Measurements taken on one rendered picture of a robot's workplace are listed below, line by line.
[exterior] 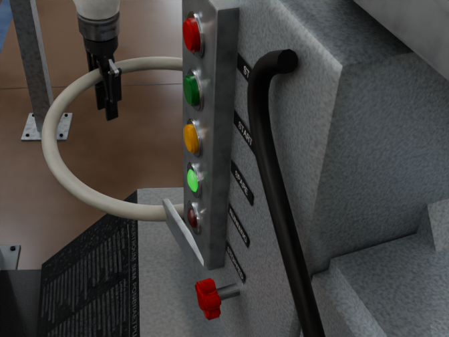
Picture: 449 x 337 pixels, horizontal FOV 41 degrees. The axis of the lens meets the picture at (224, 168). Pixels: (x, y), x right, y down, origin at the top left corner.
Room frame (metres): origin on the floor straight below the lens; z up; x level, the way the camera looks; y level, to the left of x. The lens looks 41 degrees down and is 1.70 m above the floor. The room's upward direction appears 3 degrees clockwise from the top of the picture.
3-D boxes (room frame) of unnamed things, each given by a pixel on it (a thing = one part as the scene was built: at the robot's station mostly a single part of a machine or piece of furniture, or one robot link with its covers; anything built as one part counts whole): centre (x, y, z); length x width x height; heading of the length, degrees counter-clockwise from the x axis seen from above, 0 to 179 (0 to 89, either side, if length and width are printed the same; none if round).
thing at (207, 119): (0.42, 0.01, 1.37); 0.08 x 0.03 x 0.28; 23
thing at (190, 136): (0.41, 0.03, 1.37); 0.03 x 0.01 x 0.03; 23
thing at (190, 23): (0.41, 0.03, 1.47); 0.03 x 0.01 x 0.03; 23
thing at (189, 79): (0.41, 0.03, 1.42); 0.03 x 0.01 x 0.03; 23
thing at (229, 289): (0.34, 0.00, 1.24); 0.04 x 0.04 x 0.04; 23
